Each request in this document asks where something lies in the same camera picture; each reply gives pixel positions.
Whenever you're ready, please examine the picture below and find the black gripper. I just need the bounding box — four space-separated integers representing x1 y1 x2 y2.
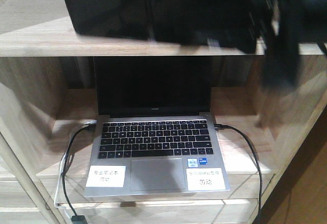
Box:
250 0 326 90

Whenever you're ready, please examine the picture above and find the black foldable phone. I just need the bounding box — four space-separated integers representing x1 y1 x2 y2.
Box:
64 0 257 54

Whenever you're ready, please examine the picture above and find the wooden shelf desk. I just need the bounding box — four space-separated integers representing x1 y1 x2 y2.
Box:
1 0 326 223

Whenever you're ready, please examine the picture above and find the silver laptop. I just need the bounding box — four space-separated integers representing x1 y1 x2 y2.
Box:
84 56 230 197

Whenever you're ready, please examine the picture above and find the white paper label right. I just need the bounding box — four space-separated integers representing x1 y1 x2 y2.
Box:
186 168 226 191

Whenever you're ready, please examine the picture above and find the white paper label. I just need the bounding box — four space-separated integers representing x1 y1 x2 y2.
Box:
86 165 126 188
186 168 226 191

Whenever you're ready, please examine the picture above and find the white paper label left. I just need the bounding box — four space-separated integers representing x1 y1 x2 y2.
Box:
86 165 126 188

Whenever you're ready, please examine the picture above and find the black braided laptop cable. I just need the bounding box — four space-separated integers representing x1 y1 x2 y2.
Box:
214 123 264 216

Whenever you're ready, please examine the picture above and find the white laptop cable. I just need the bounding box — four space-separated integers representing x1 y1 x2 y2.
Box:
53 119 98 212

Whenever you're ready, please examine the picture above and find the black left laptop cable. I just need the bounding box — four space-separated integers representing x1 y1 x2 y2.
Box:
60 124 97 224

